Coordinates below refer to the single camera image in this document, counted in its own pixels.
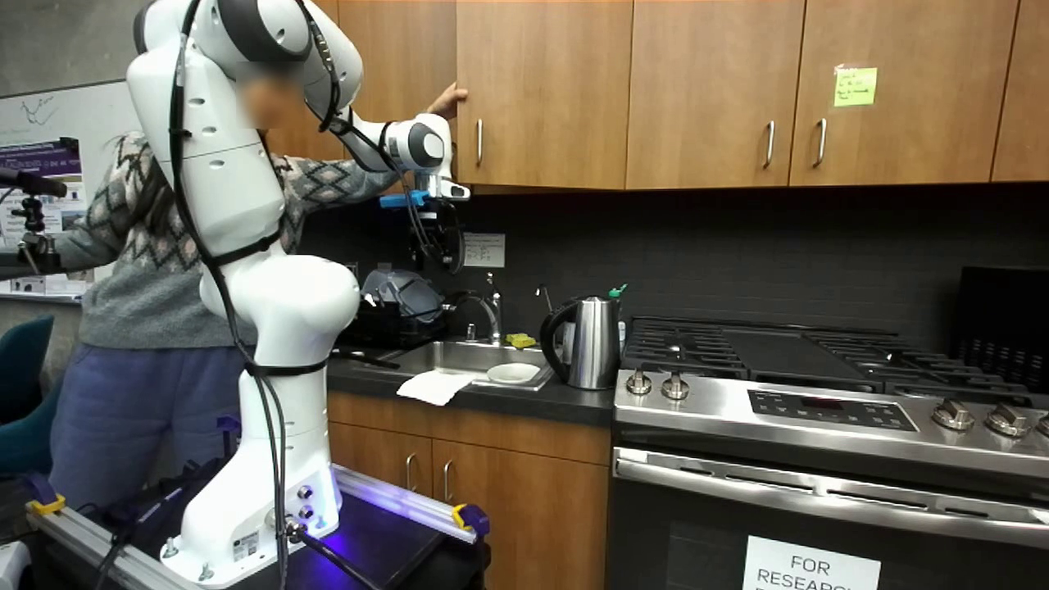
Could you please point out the small chrome faucet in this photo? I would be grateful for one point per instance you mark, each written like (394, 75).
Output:
(541, 304)

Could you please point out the printed poster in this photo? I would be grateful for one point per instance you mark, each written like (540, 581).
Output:
(45, 159)

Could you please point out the white bowl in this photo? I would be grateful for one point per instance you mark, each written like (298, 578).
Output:
(512, 374)

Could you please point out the wooden cabinet door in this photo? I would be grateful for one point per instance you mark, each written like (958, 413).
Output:
(536, 513)
(906, 132)
(404, 55)
(551, 86)
(378, 459)
(297, 135)
(708, 86)
(1028, 86)

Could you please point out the black dish rack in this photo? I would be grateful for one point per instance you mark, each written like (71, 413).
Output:
(378, 329)

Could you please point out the stainless steel gas range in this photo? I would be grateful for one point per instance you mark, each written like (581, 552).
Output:
(831, 438)

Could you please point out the white paper label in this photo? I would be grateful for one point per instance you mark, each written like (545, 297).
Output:
(483, 250)

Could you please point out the person's hand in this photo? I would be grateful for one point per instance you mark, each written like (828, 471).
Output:
(450, 100)

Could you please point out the chrome kitchen faucet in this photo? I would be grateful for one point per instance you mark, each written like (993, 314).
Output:
(494, 322)

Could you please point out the green capped bottle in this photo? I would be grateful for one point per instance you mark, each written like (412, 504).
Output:
(616, 293)

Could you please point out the yellow sponge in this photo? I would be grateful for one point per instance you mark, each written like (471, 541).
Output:
(521, 344)

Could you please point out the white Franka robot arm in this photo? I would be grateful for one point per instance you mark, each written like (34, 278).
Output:
(232, 167)

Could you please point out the aluminium frame robot cart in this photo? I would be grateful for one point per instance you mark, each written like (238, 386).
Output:
(370, 547)

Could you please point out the yellow sticky note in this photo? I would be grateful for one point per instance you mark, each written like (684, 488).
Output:
(853, 86)

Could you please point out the stainless steel electric kettle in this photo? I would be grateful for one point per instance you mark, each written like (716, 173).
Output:
(592, 346)

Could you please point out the person in grey sweater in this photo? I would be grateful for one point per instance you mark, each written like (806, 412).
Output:
(141, 307)

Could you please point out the black countertop appliance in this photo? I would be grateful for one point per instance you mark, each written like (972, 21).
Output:
(1004, 329)

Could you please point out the grey patterned sweater forearm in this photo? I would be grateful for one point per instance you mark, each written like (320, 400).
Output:
(328, 183)
(65, 246)

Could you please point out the teal chair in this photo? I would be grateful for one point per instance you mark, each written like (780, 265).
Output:
(20, 438)
(20, 366)

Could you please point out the white whiteboard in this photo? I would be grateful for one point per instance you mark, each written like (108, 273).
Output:
(34, 115)

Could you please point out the stainless steel sink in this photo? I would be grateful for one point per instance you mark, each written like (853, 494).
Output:
(459, 357)

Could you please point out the white paper towel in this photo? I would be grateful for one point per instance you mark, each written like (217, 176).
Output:
(438, 388)

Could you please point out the white printed paper sign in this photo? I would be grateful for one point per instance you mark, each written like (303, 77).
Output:
(806, 564)

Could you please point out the yellow clamp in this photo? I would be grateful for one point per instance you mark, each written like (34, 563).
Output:
(47, 507)
(459, 513)

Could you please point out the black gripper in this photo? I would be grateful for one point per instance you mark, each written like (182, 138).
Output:
(433, 223)

